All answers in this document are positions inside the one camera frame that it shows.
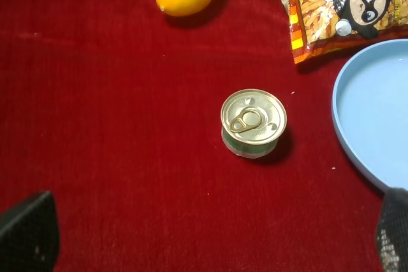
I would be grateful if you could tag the orange snack chips bag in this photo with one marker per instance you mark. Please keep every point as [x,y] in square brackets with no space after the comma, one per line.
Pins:
[317,27]

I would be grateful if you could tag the small pull-tab tin can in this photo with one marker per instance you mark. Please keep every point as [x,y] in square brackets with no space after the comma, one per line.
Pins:
[252,122]

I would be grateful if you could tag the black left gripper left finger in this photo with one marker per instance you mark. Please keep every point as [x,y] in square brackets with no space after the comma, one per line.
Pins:
[30,237]

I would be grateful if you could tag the light blue round plate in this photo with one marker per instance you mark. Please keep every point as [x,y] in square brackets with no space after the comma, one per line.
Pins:
[369,112]

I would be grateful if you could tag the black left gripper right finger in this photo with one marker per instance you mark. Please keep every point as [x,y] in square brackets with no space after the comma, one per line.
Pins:
[391,231]

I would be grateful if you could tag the red velvet tablecloth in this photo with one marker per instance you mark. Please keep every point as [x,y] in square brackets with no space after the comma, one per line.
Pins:
[116,108]

